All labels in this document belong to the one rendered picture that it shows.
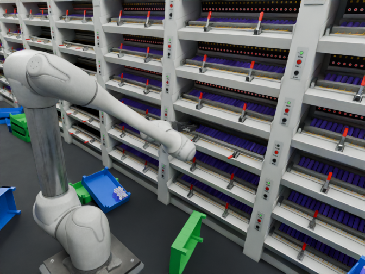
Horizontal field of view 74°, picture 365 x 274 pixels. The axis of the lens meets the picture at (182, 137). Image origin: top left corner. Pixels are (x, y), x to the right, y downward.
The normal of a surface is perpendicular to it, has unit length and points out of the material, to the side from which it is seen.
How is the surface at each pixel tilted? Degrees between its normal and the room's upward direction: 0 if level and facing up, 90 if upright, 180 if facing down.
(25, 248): 0
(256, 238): 90
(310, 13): 90
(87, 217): 6
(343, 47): 111
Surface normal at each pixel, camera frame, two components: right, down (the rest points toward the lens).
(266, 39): -0.62, 0.57
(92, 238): 0.52, 0.14
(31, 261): 0.07, -0.92
